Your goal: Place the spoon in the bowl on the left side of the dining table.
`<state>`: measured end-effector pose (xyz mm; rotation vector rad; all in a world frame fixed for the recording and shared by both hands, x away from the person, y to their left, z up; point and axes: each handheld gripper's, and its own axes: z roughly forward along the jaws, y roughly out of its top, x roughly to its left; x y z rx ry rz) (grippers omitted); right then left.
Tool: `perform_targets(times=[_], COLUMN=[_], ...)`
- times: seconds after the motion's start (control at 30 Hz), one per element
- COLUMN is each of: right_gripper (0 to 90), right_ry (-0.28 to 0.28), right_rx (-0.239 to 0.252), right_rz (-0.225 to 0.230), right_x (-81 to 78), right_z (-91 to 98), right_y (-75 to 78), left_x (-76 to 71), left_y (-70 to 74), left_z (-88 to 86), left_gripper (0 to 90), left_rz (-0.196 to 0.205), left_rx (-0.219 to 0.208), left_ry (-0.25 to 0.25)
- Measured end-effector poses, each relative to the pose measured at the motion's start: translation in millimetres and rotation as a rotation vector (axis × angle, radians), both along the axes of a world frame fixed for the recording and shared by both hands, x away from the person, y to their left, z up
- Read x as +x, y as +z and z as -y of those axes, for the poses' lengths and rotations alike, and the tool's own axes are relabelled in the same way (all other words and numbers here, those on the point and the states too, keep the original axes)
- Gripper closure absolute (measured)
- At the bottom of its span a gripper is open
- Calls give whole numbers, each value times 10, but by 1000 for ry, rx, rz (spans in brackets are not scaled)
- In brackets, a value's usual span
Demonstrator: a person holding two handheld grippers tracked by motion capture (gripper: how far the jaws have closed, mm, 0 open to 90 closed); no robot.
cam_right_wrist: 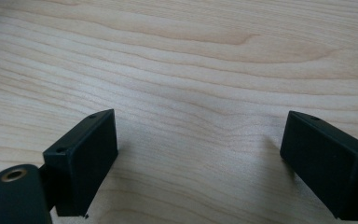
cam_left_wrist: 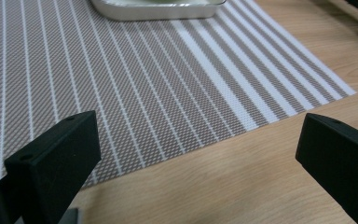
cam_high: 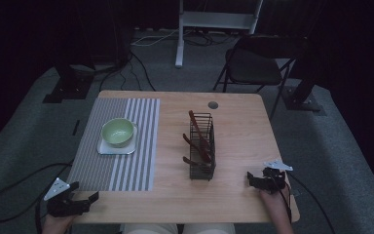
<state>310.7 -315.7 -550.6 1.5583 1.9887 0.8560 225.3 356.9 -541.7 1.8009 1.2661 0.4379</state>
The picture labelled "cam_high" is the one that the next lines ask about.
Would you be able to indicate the small black floor strip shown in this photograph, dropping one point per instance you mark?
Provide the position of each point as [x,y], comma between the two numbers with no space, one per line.
[75,127]

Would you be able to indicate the person's left hand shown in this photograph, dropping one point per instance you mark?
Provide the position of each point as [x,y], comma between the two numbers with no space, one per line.
[56,225]

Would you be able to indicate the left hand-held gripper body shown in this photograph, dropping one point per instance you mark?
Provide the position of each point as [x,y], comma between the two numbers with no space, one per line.
[61,205]

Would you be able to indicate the black stand with base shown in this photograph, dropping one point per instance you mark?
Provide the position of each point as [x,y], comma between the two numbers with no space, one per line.
[302,94]
[69,83]

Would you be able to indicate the person's right hand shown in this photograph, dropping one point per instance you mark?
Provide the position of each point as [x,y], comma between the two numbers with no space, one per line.
[274,200]

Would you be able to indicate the green bowl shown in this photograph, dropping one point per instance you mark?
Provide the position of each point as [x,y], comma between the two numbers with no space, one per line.
[118,131]

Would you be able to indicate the white metal stand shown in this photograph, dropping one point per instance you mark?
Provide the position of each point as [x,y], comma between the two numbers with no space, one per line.
[216,21]

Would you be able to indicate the long brown wooden utensil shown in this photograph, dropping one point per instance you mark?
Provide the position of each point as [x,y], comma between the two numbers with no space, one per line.
[199,133]

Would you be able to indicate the grey striped placemat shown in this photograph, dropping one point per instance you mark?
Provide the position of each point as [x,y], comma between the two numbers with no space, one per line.
[117,144]

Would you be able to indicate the white square plate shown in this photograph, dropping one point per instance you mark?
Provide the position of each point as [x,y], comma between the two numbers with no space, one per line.
[117,150]

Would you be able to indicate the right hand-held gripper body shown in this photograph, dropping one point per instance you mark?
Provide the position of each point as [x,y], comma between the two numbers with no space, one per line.
[274,177]

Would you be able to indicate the black folding chair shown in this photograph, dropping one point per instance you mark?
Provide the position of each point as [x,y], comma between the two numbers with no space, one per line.
[254,66]

